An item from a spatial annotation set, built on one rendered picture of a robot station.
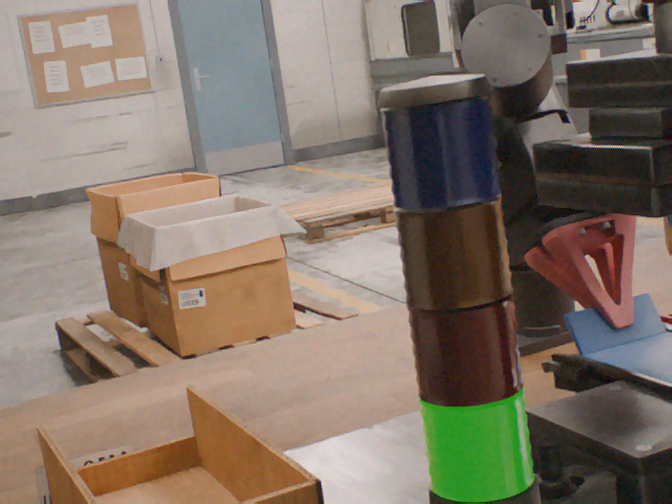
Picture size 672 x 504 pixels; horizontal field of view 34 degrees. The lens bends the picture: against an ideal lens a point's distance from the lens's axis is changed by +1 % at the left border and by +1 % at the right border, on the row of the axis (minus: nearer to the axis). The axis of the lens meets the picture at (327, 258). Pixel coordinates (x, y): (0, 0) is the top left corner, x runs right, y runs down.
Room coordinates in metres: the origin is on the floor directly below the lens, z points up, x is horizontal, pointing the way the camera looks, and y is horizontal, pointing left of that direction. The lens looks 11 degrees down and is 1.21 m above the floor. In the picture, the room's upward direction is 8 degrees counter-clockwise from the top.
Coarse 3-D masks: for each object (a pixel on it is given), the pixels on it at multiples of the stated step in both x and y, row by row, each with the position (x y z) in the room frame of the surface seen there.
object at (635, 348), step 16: (640, 304) 0.72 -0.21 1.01; (576, 320) 0.70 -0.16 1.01; (592, 320) 0.71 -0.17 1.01; (640, 320) 0.72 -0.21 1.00; (656, 320) 0.72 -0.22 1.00; (576, 336) 0.70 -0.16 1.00; (592, 336) 0.70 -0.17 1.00; (608, 336) 0.70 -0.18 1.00; (624, 336) 0.71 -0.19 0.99; (640, 336) 0.71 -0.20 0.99; (656, 336) 0.71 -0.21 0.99; (592, 352) 0.69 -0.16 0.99; (608, 352) 0.69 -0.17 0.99; (624, 352) 0.68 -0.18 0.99; (640, 352) 0.68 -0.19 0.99; (656, 352) 0.68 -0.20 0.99; (624, 368) 0.65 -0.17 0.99; (640, 368) 0.65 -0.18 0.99; (656, 368) 0.65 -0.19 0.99
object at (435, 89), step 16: (416, 80) 0.37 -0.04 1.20; (432, 80) 0.36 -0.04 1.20; (448, 80) 0.36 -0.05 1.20; (464, 80) 0.36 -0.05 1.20; (480, 80) 0.36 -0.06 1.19; (384, 96) 0.37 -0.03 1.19; (400, 96) 0.36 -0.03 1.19; (416, 96) 0.36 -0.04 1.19; (432, 96) 0.35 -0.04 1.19; (448, 96) 0.35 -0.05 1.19; (464, 96) 0.36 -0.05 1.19; (432, 496) 0.37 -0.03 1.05; (512, 496) 0.36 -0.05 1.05; (528, 496) 0.36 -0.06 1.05
